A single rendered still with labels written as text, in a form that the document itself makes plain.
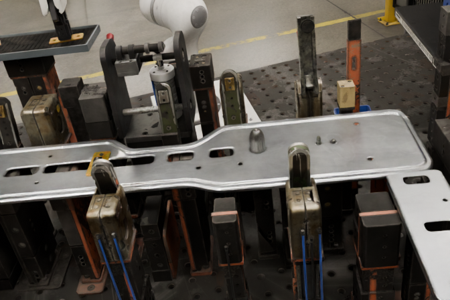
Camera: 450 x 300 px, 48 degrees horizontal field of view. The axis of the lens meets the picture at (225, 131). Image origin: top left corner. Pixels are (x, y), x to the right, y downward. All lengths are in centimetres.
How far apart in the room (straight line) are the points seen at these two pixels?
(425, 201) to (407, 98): 94
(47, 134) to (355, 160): 70
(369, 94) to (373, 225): 100
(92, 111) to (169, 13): 42
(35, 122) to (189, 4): 55
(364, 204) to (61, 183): 60
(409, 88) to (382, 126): 79
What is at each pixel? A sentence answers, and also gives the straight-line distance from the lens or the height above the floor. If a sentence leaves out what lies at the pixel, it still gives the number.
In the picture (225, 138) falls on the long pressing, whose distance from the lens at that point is 111.
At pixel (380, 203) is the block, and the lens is 96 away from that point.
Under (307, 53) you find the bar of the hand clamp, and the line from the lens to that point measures 114.
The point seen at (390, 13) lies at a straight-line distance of 433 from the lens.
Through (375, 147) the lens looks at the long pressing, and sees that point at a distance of 106.
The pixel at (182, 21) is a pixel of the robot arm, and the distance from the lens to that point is 149.
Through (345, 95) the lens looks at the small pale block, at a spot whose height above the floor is 104.
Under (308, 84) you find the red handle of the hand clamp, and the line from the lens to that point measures 115.
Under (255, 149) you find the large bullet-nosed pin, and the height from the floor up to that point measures 101.
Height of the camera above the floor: 161
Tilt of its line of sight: 32 degrees down
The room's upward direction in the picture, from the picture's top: 8 degrees counter-clockwise
